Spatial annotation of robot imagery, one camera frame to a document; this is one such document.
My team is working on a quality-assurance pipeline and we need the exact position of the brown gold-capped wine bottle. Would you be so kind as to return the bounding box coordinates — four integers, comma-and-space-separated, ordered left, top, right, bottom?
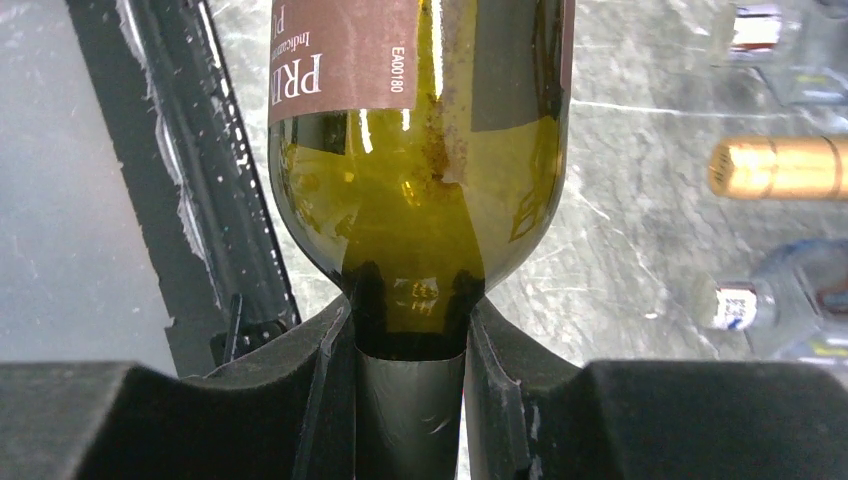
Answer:
707, 134, 847, 201

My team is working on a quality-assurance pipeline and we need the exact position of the blue label clear bottle right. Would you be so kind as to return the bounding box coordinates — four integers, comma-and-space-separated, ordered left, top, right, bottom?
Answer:
688, 239, 847, 371

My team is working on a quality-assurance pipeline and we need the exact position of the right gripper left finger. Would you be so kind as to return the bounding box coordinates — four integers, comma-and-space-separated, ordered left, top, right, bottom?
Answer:
1, 298, 355, 479

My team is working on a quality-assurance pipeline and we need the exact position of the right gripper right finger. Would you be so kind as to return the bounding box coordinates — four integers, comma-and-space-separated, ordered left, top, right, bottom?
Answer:
464, 301, 847, 479

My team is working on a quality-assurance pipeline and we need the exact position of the blue label clear bottle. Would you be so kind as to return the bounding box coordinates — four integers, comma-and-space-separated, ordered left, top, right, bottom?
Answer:
688, 239, 847, 371
709, 1, 847, 106

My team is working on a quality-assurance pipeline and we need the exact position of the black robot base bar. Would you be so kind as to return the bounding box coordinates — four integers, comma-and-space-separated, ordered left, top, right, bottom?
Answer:
68, 1, 300, 377

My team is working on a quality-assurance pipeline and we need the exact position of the dark green wine bottle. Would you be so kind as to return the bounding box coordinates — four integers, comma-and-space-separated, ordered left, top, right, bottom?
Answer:
268, 1, 575, 479

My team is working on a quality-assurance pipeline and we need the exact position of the blue label clear bottle left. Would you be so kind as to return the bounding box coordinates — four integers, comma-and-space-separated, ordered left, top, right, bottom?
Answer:
709, 1, 847, 106

